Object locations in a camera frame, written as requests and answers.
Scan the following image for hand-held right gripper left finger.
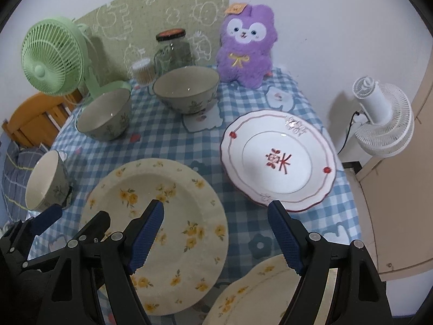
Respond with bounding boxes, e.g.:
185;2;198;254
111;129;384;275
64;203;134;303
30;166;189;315
42;200;165;325

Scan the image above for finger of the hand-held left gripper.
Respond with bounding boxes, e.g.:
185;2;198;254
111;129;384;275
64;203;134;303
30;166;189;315
24;205;63;236
76;211;112;245

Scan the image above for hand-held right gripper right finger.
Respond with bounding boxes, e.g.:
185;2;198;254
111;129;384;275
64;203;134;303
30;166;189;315
267;200;393;325

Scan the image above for small cream floral bowl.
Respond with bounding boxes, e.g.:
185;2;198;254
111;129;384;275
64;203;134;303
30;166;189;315
25;150;73;212

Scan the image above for round yellow floral plate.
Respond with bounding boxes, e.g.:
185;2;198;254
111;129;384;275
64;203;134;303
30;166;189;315
81;158;229;316

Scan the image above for scalloped cream floral plate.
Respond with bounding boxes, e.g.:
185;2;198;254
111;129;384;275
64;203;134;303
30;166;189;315
201;254;339;325

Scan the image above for white plate with red print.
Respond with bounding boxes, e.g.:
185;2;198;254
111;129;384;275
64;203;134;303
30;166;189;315
220;109;338;213

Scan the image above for green-rimmed floral bowl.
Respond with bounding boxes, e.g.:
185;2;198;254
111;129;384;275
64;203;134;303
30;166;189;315
75;88;132;142

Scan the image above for dark-rimmed floral bowl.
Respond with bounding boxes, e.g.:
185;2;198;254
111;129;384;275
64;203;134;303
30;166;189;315
152;66;220;115

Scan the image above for grey striped pillow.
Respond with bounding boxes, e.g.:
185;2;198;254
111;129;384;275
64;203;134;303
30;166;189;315
0;140;51;219

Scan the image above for blue checked tablecloth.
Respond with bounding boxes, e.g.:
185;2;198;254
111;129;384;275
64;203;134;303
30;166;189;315
27;64;362;325

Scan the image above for wooden bed headboard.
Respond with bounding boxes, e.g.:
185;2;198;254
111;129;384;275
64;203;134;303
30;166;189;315
2;93;83;150

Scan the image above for white desk fan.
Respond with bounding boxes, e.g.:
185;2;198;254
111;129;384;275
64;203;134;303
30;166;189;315
352;76;415;158

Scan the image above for cotton swab container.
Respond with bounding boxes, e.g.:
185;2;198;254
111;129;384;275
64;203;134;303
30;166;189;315
130;57;155;87

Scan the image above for green desk fan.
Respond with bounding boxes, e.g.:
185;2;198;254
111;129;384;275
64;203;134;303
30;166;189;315
22;15;132;106

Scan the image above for purple plush toy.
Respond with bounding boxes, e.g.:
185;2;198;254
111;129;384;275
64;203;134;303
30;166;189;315
215;3;275;89

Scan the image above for glass jar with dark lid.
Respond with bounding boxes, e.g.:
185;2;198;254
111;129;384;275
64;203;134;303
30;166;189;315
154;29;196;78

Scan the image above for black fan cable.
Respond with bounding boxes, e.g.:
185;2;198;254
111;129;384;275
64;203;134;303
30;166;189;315
336;110;361;156

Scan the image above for green patterned wall board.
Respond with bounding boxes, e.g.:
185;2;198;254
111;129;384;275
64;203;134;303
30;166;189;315
74;0;231;87

